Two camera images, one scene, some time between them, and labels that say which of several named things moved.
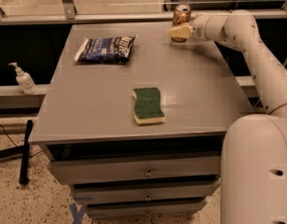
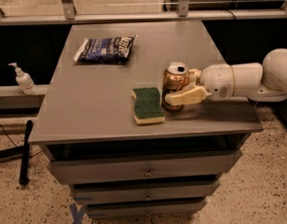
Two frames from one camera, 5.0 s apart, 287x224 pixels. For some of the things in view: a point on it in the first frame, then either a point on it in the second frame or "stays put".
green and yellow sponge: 147,106 stays put
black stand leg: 23,173 stays put
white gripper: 199,26 to 216,81
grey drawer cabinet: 134,123 stays put
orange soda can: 181,16 to 175,78
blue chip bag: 113,49 stays put
